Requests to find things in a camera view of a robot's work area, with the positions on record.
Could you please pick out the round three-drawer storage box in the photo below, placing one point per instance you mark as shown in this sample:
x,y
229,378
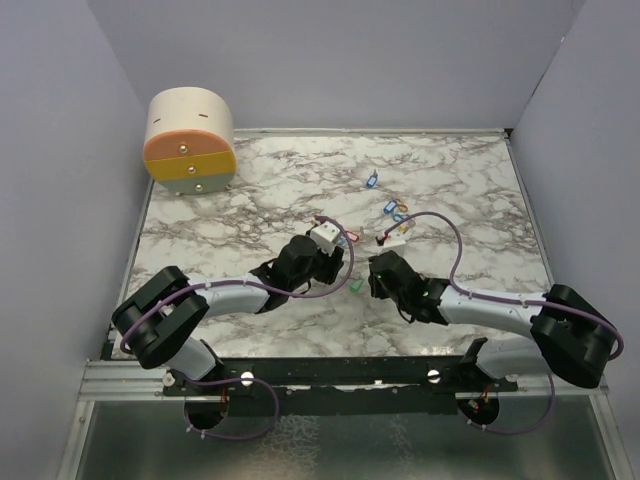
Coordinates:
x,y
189,141

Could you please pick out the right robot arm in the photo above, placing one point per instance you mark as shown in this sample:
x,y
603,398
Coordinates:
x,y
556,331

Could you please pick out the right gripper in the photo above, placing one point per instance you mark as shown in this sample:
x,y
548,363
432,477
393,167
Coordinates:
x,y
376,288

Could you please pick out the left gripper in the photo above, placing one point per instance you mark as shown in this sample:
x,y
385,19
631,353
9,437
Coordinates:
x,y
331,264

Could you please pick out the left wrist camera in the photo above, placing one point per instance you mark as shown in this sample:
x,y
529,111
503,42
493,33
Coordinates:
x,y
326,236

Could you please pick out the green key tag with key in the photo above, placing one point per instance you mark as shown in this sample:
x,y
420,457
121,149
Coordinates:
x,y
356,283

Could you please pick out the red key tag with key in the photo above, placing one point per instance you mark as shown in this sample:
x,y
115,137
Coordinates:
x,y
354,237

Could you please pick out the blue key tag with key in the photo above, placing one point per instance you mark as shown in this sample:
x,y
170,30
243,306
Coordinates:
x,y
390,207

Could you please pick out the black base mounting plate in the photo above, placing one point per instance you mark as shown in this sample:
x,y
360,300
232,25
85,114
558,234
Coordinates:
x,y
440,378

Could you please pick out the aluminium rail frame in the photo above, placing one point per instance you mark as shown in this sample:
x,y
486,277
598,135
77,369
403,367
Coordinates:
x,y
122,380

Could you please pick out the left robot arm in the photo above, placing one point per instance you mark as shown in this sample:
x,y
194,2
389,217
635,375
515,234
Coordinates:
x,y
157,321

